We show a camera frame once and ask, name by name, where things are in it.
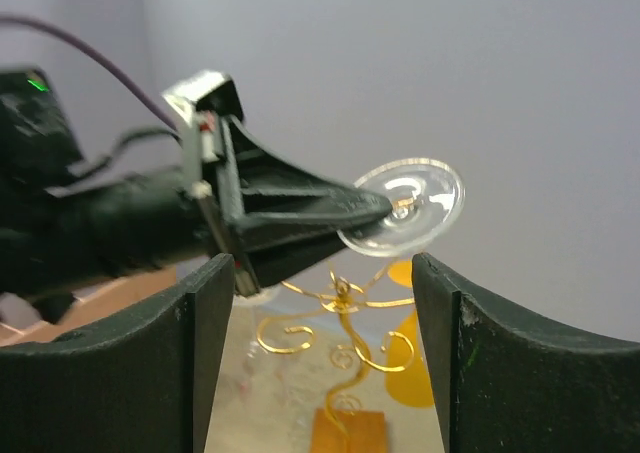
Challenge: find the clear champagne flute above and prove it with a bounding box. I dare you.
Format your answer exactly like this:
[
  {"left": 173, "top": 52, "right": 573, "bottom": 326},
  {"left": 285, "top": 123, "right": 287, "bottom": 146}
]
[{"left": 338, "top": 158, "right": 465, "bottom": 258}]

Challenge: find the gold wire wine glass rack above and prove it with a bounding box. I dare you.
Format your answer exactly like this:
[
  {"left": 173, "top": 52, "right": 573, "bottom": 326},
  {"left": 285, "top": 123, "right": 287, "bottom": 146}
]
[{"left": 268, "top": 259, "right": 414, "bottom": 432}]

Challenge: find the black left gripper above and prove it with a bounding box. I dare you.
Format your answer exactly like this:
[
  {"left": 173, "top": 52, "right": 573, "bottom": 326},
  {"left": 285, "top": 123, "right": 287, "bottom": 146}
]
[{"left": 162, "top": 70, "right": 391, "bottom": 293}]

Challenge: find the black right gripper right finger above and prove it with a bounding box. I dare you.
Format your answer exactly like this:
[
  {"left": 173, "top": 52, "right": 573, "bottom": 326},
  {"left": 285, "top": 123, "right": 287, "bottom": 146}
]
[{"left": 412, "top": 253, "right": 639, "bottom": 453}]

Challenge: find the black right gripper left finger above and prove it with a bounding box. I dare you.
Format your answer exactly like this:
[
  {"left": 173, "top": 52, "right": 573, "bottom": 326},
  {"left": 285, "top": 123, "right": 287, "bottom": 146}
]
[{"left": 1, "top": 254, "right": 234, "bottom": 452}]

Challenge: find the wooden rack base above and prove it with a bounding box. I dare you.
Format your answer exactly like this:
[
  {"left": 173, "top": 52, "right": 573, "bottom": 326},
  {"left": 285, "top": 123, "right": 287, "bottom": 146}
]
[{"left": 309, "top": 409, "right": 389, "bottom": 453}]

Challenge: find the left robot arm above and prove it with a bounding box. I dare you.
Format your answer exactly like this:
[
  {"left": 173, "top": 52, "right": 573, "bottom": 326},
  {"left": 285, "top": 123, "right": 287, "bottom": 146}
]
[{"left": 1, "top": 67, "right": 391, "bottom": 323}]

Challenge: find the clear wine glass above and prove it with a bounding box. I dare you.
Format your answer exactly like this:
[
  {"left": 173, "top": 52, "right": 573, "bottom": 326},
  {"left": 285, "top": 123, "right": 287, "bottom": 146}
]
[{"left": 233, "top": 286, "right": 291, "bottom": 407}]

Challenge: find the yellow plastic goblet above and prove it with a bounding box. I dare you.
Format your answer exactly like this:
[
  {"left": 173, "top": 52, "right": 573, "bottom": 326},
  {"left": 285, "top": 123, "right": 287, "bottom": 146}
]
[{"left": 383, "top": 260, "right": 436, "bottom": 409}]

